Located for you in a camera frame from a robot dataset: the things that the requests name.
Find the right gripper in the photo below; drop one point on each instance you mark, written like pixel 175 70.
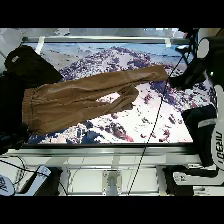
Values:
pixel 183 80

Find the brown trousers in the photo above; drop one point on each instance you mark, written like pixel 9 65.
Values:
pixel 66 106

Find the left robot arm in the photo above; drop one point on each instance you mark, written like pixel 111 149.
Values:
pixel 36 176

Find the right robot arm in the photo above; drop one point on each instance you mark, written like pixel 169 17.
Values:
pixel 218 146

